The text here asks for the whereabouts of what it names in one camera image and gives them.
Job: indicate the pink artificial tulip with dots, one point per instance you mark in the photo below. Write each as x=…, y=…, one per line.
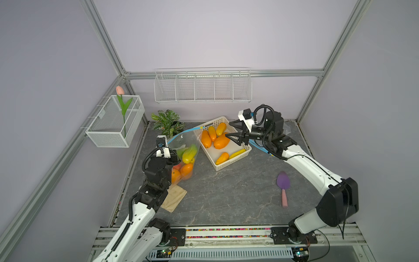
x=124, y=105

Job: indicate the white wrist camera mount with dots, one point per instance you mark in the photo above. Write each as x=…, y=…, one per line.
x=162, y=147
x=246, y=116

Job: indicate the green potted plant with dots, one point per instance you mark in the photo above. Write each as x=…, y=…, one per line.
x=168, y=123

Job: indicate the large orange mango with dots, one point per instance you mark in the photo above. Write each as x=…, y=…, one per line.
x=175, y=176

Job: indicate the small orange mango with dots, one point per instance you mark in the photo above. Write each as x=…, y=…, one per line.
x=186, y=171
x=223, y=158

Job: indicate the green mango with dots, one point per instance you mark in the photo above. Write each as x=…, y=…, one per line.
x=190, y=154

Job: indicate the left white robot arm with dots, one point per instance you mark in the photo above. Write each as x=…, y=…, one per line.
x=143, y=206

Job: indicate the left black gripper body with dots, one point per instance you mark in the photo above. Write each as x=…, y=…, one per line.
x=173, y=160

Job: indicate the purple pink brush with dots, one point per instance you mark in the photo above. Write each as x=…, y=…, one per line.
x=283, y=182

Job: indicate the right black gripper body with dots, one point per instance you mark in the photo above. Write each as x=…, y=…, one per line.
x=257, y=133

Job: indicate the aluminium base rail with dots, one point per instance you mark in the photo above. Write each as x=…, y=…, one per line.
x=239, y=243

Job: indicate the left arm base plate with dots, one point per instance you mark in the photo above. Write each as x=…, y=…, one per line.
x=173, y=237

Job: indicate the slim orange yellow mango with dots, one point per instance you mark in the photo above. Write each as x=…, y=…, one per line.
x=212, y=133

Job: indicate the white mesh wall basket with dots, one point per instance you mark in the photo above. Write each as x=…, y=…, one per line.
x=106, y=128

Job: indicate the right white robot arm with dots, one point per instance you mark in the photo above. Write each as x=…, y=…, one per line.
x=340, y=197

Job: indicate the clear zip-top bag blue zipper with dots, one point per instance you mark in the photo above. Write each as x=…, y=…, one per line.
x=186, y=145

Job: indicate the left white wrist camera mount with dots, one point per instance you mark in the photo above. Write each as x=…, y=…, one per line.
x=162, y=147

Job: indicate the small orange mango front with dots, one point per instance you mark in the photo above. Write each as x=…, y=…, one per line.
x=223, y=158

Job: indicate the big orange mango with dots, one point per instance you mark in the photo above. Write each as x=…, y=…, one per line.
x=221, y=142

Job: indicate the white wire wall shelf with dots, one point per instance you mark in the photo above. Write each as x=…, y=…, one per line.
x=203, y=85

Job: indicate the white plastic perforated basket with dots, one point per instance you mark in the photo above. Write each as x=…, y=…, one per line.
x=220, y=151

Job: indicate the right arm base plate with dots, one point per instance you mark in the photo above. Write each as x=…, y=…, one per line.
x=281, y=235

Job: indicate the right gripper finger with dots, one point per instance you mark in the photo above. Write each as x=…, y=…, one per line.
x=237, y=124
x=237, y=138

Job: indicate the small orange mango right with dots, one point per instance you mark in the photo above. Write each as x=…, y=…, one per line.
x=186, y=171

